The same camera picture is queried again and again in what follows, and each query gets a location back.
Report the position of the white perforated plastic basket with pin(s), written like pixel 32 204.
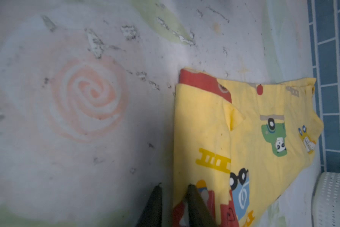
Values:
pixel 326 201

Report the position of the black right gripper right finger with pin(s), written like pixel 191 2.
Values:
pixel 199 215

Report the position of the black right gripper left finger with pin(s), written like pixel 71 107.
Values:
pixel 152 213

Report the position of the yellow cartoon pillowcase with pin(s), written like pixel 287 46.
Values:
pixel 240 144

